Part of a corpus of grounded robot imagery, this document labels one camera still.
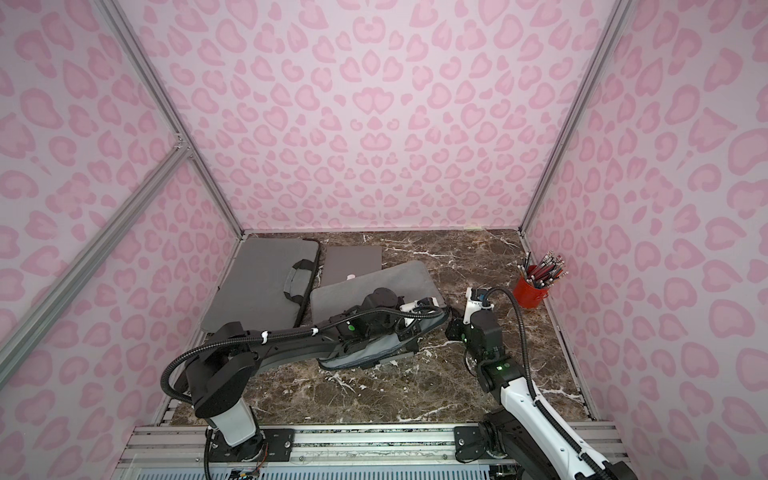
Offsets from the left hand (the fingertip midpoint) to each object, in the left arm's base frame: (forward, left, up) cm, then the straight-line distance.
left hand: (431, 311), depth 79 cm
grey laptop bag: (+19, +54, -16) cm, 59 cm away
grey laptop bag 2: (+15, +4, -9) cm, 18 cm away
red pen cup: (+11, -32, -10) cm, 35 cm away
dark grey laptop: (+30, +29, -16) cm, 45 cm away
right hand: (+3, -7, -4) cm, 8 cm away
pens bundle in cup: (+14, -35, -3) cm, 38 cm away
